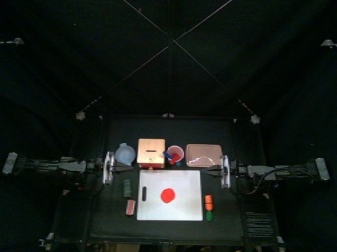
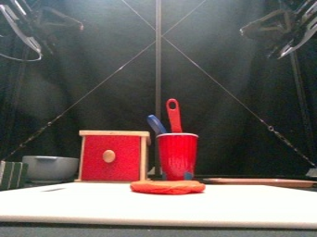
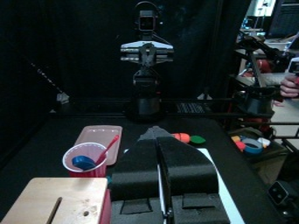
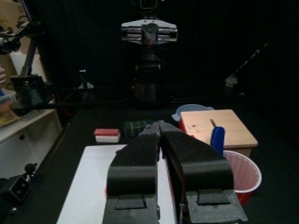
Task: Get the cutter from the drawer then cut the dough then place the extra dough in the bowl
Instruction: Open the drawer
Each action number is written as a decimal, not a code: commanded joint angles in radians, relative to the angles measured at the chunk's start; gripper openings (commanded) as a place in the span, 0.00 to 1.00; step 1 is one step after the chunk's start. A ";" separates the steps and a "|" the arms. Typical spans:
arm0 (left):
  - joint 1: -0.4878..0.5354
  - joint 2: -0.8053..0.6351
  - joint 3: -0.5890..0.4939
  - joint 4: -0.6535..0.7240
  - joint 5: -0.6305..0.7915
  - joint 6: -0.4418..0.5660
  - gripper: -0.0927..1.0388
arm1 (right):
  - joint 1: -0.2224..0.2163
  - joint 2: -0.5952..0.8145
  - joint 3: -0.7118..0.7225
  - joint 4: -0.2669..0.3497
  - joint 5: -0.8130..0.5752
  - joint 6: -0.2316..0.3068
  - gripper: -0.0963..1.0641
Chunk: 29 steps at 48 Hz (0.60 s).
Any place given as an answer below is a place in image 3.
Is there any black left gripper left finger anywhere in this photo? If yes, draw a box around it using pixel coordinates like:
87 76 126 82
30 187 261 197
109 125 165 224

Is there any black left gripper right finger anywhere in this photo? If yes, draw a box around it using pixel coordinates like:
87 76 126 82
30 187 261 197
154 125 230 224

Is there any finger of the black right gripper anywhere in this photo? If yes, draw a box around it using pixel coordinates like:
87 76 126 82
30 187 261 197
138 43 149 67
146 43 157 67

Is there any wooden drawer box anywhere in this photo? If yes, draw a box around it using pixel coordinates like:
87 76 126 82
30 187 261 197
0 177 112 224

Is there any person's hand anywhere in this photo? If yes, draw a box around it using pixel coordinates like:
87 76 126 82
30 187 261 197
278 73 299 99

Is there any red plastic spoon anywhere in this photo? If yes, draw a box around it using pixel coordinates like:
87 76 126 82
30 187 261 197
94 134 121 165

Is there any green toy food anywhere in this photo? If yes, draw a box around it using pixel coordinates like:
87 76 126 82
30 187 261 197
189 135 206 145

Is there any red plastic cup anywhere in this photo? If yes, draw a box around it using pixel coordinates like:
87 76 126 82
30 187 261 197
61 142 108 179

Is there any orange toy food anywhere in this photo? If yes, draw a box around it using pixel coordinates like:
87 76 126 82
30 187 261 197
170 132 192 144

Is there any blue round plastic piece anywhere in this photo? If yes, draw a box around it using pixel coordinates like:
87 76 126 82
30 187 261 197
70 155 97 171

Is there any pink plastic tray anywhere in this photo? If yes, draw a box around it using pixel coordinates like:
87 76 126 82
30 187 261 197
73 125 124 166

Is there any blue tape roll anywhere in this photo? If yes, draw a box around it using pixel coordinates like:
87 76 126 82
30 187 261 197
240 137 265 155

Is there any dark bin of small items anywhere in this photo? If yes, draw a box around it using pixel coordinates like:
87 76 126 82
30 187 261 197
228 128 289 165

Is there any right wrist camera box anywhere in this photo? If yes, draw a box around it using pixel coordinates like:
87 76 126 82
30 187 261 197
137 10 158 32

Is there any black table-level camera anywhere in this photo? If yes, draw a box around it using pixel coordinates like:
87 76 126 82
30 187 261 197
265 180 292 207

